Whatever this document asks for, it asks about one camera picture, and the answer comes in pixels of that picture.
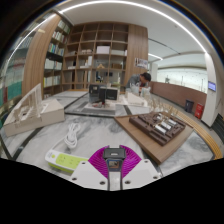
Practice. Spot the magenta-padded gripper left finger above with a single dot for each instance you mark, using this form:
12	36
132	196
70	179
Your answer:
87	174

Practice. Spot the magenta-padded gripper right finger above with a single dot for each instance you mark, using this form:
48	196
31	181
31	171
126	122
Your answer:
141	173

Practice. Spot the white and green power strip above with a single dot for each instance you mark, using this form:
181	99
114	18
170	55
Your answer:
65	161

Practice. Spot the brown building model on board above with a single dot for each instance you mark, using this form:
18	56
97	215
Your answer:
150	141

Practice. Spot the white architectural building model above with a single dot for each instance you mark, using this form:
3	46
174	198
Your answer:
50	116

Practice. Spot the small white building model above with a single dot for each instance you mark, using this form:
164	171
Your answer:
135	99

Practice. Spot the black building model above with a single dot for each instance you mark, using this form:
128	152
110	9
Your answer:
100	93

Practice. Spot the dark bin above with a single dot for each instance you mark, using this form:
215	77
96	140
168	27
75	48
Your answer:
189	106

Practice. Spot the person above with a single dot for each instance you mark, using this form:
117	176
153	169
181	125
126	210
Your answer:
135	80

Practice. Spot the shelf unit with green books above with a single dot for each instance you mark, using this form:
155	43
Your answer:
13	83

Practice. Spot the tall wooden book shelf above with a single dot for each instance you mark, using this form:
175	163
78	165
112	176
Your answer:
33	63

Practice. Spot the wooden grid shelf unit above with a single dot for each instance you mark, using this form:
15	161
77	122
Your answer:
103	50

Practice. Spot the wall picture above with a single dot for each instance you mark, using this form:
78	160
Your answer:
141	63

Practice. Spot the wall-mounted screen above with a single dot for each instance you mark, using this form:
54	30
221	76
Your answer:
211	86

